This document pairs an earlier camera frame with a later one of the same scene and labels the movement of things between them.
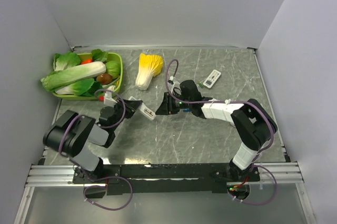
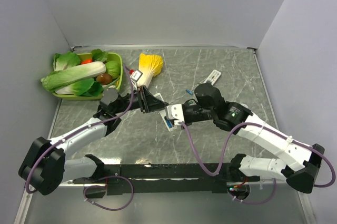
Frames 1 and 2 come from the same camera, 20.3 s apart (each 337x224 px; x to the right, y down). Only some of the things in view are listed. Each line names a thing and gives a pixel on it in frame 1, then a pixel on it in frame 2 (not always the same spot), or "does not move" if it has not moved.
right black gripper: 167,107 to 186,122
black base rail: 166,178 does not move
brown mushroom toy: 104,78 does not move
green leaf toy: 63,61 does not move
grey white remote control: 147,112 to 169,123
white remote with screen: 211,78 does not move
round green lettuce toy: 112,68 does not move
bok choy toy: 86,87 does not move
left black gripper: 131,106 to 147,102
